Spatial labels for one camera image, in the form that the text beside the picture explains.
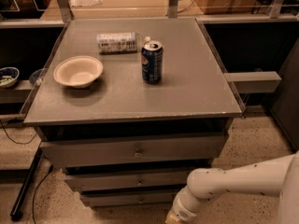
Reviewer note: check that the black metal floor bar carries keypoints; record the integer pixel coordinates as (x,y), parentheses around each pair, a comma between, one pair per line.
(16,213)

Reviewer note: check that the small blue patterned bowl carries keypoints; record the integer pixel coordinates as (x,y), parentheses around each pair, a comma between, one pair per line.
(8,77)

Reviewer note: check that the dark round dish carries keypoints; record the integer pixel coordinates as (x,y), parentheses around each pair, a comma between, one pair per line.
(38,76)

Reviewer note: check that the grey drawer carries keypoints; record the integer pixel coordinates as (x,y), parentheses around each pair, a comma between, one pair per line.
(89,152)
(129,179)
(162,194)

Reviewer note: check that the grey drawer cabinet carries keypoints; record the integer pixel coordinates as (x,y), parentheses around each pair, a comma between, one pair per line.
(192,99)

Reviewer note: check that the clear plastic water bottle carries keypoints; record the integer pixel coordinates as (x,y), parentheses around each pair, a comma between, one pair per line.
(127,42)

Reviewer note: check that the white paper bowl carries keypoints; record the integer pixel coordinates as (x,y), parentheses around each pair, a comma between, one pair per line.
(78,72)

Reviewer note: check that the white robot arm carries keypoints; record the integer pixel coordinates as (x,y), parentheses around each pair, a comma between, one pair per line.
(277,177)

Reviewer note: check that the blue pepsi can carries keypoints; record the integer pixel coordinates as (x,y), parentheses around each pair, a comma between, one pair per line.
(152,61)

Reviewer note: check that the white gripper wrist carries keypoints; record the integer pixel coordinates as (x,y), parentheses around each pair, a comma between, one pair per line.
(184,215)

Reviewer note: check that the grey side shelf beam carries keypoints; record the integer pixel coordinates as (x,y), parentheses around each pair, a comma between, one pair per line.
(254,82)

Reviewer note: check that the grey bottom drawer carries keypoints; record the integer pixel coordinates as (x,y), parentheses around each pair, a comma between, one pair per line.
(162,194)

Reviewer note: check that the grey middle drawer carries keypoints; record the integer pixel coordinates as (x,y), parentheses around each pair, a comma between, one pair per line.
(129,179)

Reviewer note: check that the grey top drawer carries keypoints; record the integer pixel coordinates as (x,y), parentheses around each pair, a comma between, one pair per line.
(89,152)

